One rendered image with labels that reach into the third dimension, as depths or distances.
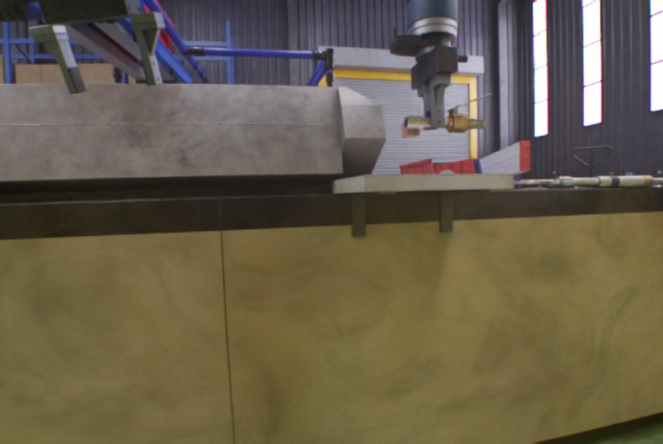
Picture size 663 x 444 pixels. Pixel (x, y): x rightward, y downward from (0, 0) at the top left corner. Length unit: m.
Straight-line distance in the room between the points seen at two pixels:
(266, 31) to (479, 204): 11.62
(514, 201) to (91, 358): 1.00
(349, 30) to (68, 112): 11.99
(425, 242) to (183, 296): 0.54
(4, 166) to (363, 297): 0.76
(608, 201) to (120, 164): 1.17
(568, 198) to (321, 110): 0.66
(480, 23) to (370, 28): 4.08
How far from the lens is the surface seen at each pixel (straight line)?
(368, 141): 0.76
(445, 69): 0.78
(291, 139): 0.76
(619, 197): 1.18
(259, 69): 11.82
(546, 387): 1.15
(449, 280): 0.87
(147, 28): 0.64
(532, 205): 0.98
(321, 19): 12.63
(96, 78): 10.93
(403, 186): 0.60
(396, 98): 12.29
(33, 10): 0.86
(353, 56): 11.78
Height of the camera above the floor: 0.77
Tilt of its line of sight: 4 degrees down
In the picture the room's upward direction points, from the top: 2 degrees counter-clockwise
